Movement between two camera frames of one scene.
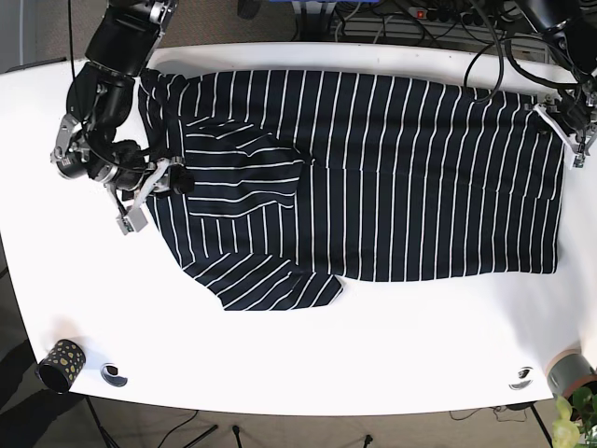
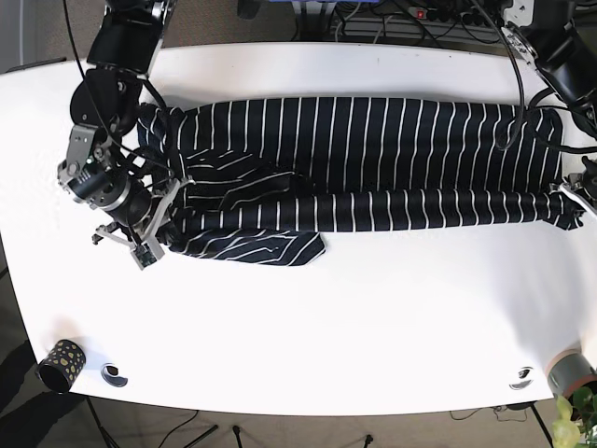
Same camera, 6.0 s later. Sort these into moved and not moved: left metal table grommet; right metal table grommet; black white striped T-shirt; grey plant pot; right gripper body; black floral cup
Moved: right gripper body; black white striped T-shirt
Not moved: left metal table grommet; grey plant pot; right metal table grommet; black floral cup
